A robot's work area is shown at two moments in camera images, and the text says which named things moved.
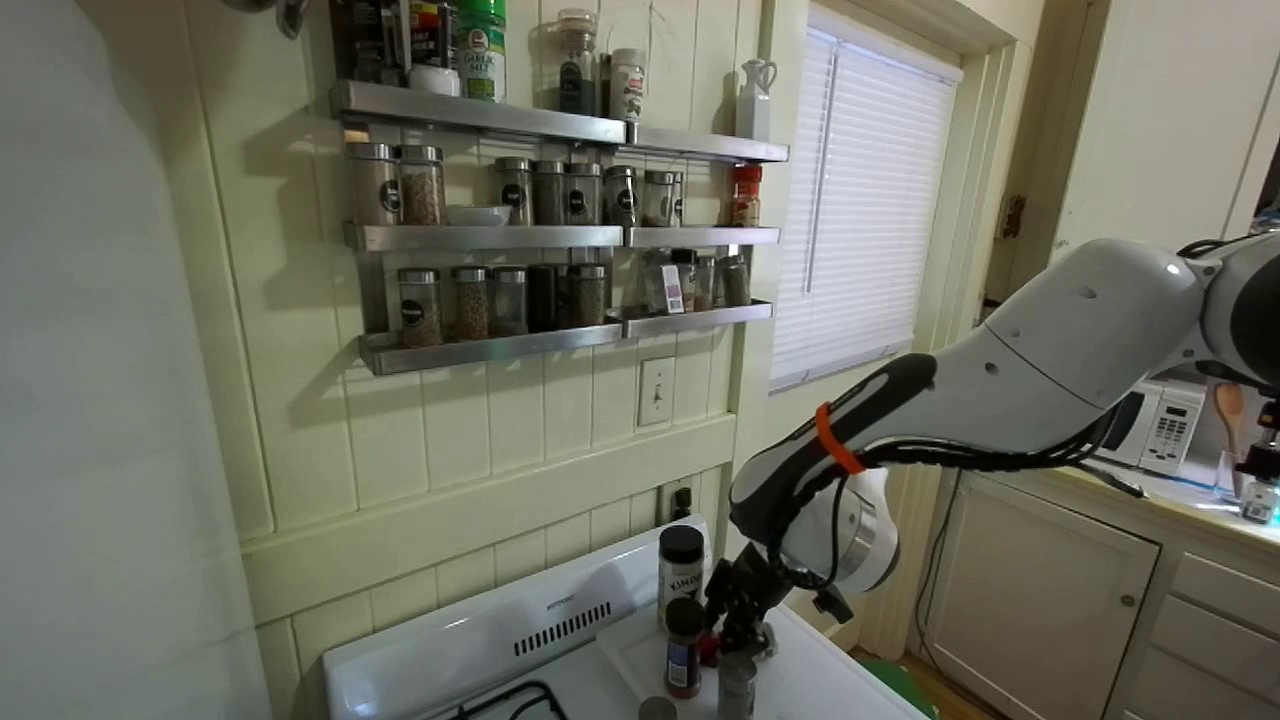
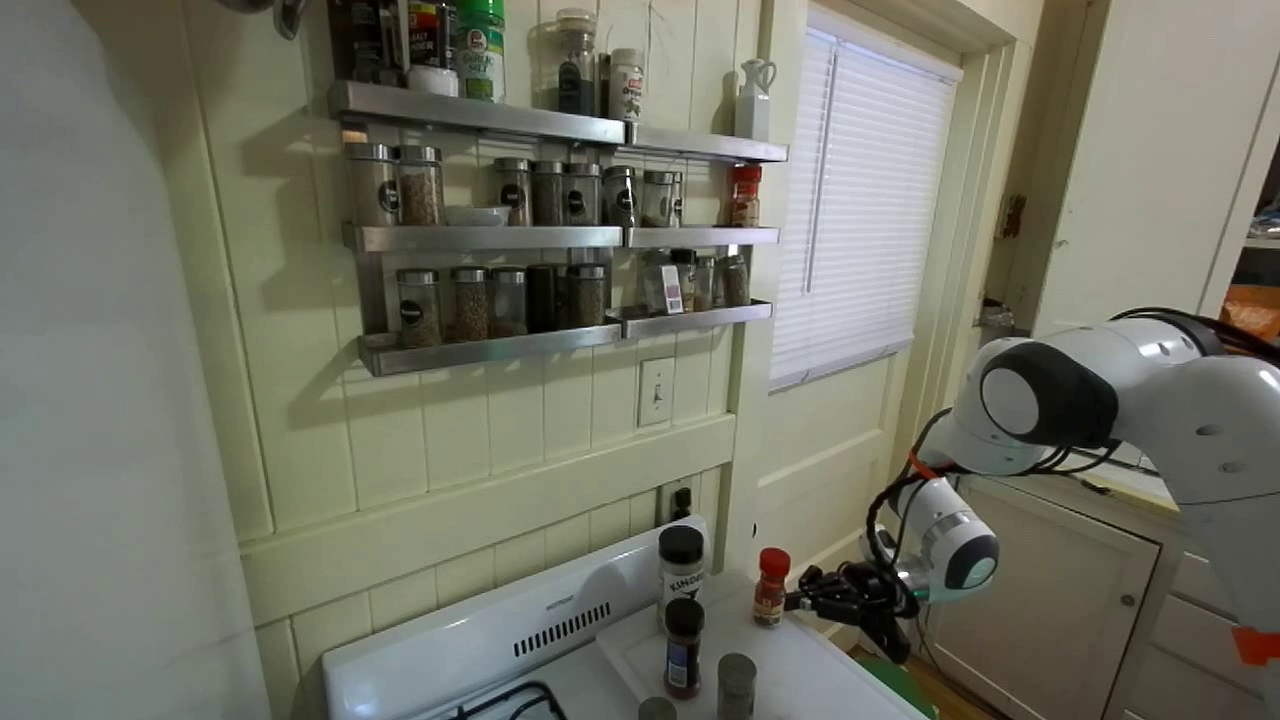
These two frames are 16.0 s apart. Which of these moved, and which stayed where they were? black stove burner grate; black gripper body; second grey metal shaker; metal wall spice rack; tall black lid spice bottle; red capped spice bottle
Moved: black gripper body; red capped spice bottle
Stayed: tall black lid spice bottle; black stove burner grate; second grey metal shaker; metal wall spice rack
